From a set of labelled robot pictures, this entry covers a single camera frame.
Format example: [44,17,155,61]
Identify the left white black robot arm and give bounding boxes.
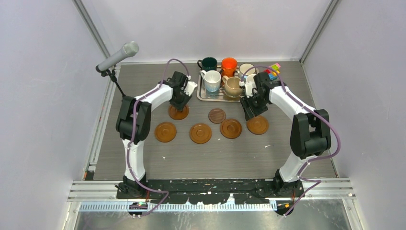
[116,71,197,198]

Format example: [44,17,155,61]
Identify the orange brown coaster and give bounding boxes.
[154,122,177,143]
[246,115,269,135]

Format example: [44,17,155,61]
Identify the cream white mug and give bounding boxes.
[237,63,257,79]

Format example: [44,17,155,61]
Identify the dark wooden coaster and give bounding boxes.
[208,108,226,124]

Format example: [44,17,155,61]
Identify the white blue mug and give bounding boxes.
[200,70,222,92]

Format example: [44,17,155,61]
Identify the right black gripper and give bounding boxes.
[240,92,269,121]

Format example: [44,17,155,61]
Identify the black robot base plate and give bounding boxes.
[115,179,304,205]

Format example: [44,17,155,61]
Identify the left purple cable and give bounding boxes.
[126,58,191,217]

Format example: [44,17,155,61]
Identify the orange mug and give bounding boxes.
[220,57,238,77]

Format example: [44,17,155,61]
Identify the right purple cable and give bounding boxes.
[240,66,341,217]

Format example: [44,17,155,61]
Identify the beige mug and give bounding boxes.
[222,76,242,98]

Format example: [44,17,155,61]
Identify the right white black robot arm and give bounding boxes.
[239,72,331,197]

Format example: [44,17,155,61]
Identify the grey microphone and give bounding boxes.
[95,41,139,73]

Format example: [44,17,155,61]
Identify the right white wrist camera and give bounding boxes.
[239,81,256,98]

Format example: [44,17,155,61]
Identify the colourful block puzzle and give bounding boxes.
[264,63,281,81]

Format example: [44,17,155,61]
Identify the metal tray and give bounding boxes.
[197,66,248,103]

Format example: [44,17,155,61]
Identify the purple cable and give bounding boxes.
[126,58,191,217]
[240,66,341,217]

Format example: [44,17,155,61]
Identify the dark green mug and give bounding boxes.
[197,57,217,71]

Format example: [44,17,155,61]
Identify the orange brown coaster front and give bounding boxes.
[246,115,269,135]

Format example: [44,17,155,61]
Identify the light blue mug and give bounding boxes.
[246,74,255,82]

